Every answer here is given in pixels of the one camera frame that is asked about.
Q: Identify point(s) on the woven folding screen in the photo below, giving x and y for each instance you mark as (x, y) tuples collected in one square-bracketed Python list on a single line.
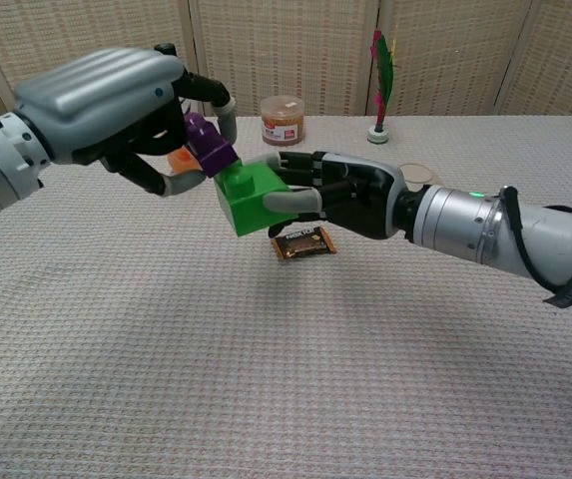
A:
[(315, 55)]

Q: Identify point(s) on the feather shuttlecock toy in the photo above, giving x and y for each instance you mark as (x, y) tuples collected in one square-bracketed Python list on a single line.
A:
[(382, 85)]

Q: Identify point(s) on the green toy block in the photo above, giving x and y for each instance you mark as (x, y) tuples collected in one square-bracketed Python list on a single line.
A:
[(255, 199)]

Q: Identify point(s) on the purple toy block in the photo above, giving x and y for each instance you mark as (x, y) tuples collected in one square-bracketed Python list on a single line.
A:
[(210, 147)]

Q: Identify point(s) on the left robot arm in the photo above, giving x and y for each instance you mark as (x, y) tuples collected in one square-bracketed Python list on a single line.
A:
[(1, 159)]

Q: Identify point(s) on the orange drink plastic bottle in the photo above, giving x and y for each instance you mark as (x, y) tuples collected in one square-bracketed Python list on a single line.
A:
[(178, 149)]

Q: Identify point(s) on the brown snack bar wrapper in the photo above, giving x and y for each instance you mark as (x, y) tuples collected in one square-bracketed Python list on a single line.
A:
[(305, 243)]

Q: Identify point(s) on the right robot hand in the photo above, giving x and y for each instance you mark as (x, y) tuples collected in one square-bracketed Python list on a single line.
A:
[(345, 194)]

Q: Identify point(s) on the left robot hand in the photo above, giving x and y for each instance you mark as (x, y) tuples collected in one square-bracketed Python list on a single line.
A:
[(101, 105)]

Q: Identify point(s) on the beige upturned bowl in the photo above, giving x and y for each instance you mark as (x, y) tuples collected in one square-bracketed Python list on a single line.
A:
[(417, 177)]

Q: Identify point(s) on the round plastic sauce tub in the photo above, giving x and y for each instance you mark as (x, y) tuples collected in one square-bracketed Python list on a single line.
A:
[(282, 122)]

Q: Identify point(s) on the white waffle tablecloth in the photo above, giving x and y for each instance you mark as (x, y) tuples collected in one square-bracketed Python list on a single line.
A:
[(285, 374)]

